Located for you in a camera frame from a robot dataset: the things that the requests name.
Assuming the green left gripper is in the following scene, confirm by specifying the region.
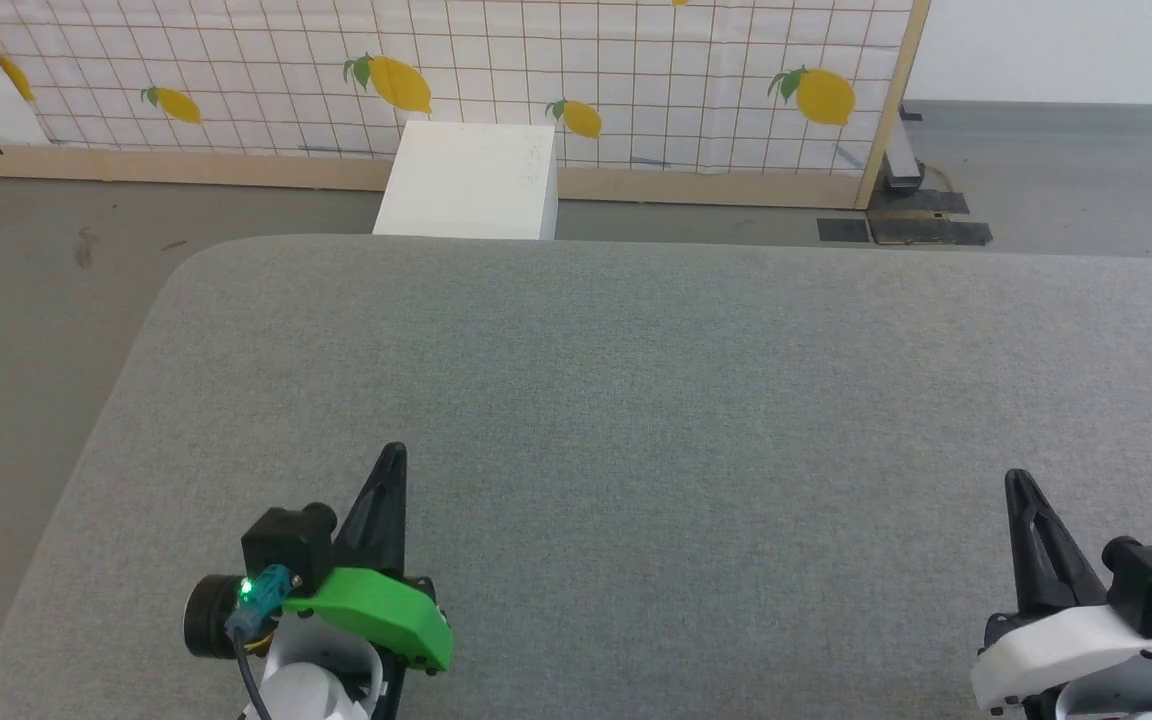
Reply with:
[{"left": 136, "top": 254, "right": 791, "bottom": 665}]
[{"left": 280, "top": 441, "right": 455, "bottom": 674}]

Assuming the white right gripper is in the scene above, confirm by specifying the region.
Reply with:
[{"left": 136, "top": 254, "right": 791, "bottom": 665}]
[{"left": 970, "top": 467, "right": 1152, "bottom": 715}]

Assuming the large black floor tape patch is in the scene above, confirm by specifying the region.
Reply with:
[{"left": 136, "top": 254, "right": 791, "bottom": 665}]
[{"left": 867, "top": 187, "right": 994, "bottom": 248}]

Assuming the white box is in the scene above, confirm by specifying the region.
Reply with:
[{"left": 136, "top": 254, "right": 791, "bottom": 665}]
[{"left": 372, "top": 120, "right": 560, "bottom": 242}]

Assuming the metal screen foot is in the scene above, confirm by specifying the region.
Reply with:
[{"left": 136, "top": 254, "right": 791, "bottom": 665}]
[{"left": 880, "top": 104, "right": 928, "bottom": 195}]

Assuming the lemon print partition screen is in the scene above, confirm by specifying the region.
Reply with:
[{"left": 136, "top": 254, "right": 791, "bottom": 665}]
[{"left": 0, "top": 0, "right": 933, "bottom": 212}]

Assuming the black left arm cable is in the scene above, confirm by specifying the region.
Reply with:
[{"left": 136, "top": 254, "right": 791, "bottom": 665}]
[{"left": 224, "top": 564, "right": 296, "bottom": 720}]

